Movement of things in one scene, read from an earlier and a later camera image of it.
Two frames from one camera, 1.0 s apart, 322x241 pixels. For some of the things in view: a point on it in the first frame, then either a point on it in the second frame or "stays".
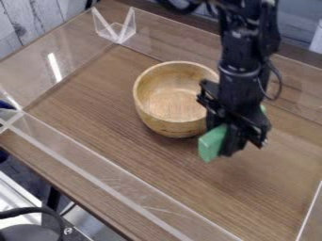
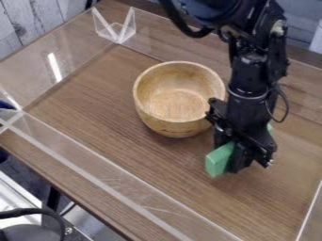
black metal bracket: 68,232 stays
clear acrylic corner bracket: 117,32 stays
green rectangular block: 210,142 → 217,158
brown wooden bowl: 165,98 stays
